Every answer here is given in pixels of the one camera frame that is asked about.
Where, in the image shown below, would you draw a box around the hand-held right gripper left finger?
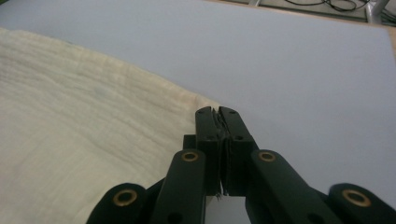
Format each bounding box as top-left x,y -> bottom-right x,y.
182,105 -> 226,197

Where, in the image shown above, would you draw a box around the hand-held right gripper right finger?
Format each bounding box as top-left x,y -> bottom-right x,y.
218,105 -> 260,198

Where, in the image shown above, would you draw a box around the cream cloth towel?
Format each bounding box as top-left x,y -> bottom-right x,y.
0,27 -> 221,224

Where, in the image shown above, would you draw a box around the black floor cables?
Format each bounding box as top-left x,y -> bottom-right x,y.
283,0 -> 396,26

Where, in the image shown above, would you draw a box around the white metal desk frame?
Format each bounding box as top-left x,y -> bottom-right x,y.
364,0 -> 390,24

